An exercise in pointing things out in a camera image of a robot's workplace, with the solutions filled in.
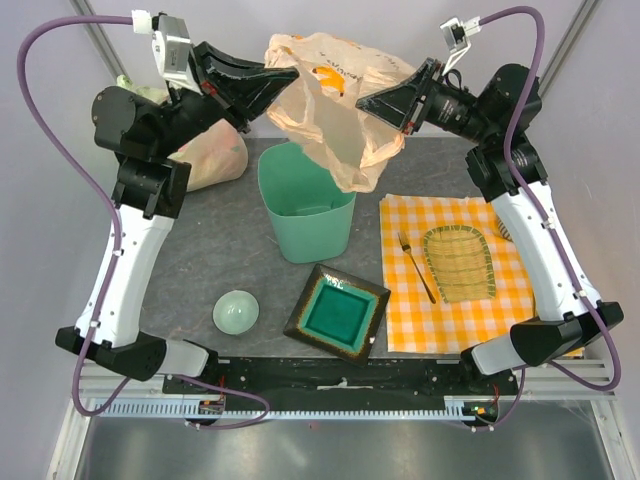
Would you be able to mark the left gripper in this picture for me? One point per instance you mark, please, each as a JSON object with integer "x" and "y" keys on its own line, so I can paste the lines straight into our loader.
{"x": 237, "y": 88}

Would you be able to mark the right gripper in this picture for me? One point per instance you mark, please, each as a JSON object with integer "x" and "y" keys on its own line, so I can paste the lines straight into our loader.
{"x": 395, "y": 104}

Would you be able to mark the orange plastic trash bag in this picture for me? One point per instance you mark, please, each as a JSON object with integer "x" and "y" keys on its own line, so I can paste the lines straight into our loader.
{"x": 318, "y": 110}

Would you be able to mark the green trash bin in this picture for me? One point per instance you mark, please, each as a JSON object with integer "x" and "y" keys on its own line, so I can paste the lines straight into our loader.
{"x": 310, "y": 215}

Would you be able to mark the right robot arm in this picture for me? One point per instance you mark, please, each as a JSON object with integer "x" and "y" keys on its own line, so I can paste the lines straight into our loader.
{"x": 569, "y": 312}

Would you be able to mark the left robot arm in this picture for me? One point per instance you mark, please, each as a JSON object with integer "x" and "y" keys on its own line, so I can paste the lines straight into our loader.
{"x": 147, "y": 198}

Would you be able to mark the green plastic bag with trash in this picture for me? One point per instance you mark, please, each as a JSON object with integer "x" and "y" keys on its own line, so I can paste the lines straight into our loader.
{"x": 216, "y": 156}

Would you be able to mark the metal fork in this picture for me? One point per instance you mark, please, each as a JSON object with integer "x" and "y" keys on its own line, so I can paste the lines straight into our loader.
{"x": 406, "y": 248}

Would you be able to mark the striped ceramic cup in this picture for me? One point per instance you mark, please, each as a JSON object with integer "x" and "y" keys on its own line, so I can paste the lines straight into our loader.
{"x": 503, "y": 231}

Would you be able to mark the woven bamboo basket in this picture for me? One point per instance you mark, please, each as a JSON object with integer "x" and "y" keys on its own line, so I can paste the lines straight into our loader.
{"x": 460, "y": 262}

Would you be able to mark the square green ceramic plate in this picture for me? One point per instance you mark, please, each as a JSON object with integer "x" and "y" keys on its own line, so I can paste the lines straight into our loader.
{"x": 339, "y": 314}

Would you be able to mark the yellow checkered cloth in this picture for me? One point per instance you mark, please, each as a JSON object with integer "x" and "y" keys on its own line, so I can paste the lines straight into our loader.
{"x": 414, "y": 324}

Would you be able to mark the pale green bowl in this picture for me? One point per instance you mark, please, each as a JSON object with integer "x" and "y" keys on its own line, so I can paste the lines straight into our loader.
{"x": 235, "y": 312}

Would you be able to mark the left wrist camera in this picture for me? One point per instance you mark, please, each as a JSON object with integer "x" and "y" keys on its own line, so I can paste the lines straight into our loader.
{"x": 171, "y": 45}

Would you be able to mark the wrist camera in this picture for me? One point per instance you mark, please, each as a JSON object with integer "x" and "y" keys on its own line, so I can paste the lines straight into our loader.
{"x": 171, "y": 45}
{"x": 457, "y": 35}

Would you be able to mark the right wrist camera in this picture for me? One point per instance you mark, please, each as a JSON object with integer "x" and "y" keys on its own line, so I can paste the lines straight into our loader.
{"x": 457, "y": 35}

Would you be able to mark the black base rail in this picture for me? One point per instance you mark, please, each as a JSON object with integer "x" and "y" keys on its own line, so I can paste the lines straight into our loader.
{"x": 333, "y": 385}

